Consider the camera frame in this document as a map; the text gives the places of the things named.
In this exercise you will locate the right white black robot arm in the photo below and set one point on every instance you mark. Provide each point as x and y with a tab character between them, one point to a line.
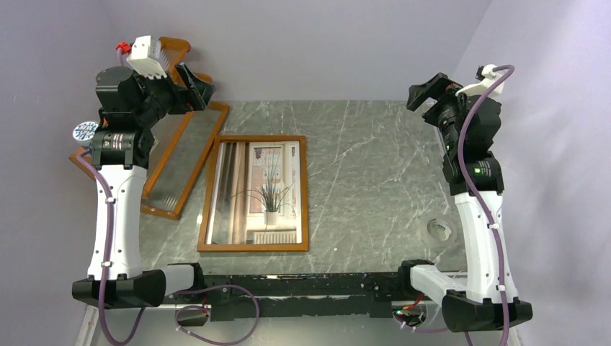
467	119

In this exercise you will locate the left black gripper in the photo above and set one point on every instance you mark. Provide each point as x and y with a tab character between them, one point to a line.
201	91

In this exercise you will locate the blue white round tin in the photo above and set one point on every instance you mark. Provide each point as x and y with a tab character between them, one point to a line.
84	133

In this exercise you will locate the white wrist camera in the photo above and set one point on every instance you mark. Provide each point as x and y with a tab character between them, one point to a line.
146	56
486	76

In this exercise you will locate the aluminium extrusion rail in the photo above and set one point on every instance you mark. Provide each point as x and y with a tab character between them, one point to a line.
88	327

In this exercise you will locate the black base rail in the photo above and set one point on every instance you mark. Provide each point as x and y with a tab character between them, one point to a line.
374	294

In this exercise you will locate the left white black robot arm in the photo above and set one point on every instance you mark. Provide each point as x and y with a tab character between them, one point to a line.
132	102

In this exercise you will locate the clear tape roll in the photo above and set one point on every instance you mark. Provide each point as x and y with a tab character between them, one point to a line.
438	231

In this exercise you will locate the plant photo print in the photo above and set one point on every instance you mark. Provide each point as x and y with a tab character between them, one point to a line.
258	193

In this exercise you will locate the wooden picture frame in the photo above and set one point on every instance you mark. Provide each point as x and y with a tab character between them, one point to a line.
253	193

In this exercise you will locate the orange wooden shelf rack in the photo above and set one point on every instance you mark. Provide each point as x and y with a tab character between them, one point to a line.
181	145

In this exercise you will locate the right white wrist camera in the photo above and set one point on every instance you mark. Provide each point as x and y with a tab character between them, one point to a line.
486	76

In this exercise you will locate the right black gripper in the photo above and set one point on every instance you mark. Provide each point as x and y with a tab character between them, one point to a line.
418	93

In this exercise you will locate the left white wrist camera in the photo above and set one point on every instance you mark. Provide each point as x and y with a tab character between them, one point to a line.
146	56

